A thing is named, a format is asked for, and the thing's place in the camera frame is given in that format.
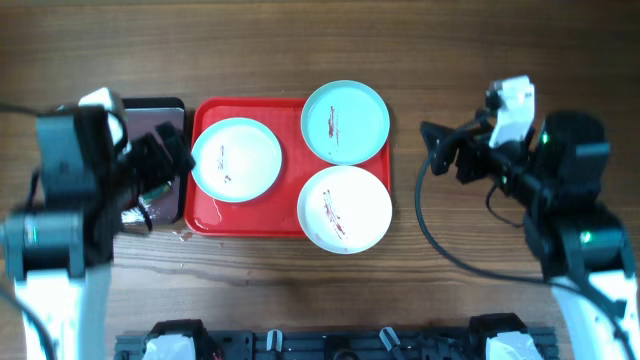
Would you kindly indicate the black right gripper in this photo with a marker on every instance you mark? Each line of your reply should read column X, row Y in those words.
column 468, row 140

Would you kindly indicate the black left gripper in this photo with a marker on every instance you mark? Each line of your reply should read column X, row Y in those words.
column 165, row 166

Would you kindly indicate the light blue plate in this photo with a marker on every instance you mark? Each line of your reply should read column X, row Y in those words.
column 237, row 160
column 345, row 122

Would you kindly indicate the green yellow sponge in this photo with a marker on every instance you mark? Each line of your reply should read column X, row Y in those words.
column 149, row 197

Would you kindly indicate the light blue plate top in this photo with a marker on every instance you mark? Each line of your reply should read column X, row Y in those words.
column 345, row 122

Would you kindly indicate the white plate with red stains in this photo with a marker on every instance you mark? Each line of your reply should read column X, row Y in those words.
column 344, row 209

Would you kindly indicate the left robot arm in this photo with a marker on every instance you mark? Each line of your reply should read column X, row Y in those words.
column 59, row 243

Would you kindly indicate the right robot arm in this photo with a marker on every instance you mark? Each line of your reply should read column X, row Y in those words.
column 585, row 254

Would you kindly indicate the black water tray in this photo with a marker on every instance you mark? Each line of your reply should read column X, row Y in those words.
column 143, row 116

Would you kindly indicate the red plastic tray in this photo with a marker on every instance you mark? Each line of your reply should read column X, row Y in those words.
column 274, row 213

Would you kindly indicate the black mounting rail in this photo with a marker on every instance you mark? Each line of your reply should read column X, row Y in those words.
column 490, row 336

